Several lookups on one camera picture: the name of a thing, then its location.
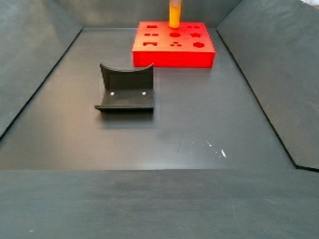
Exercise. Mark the orange oval peg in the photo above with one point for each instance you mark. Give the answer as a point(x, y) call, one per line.
point(174, 13)

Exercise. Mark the black curved holder stand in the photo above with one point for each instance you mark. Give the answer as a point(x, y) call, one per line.
point(128, 89)

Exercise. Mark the red shape sorter block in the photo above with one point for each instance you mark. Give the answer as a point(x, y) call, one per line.
point(167, 47)

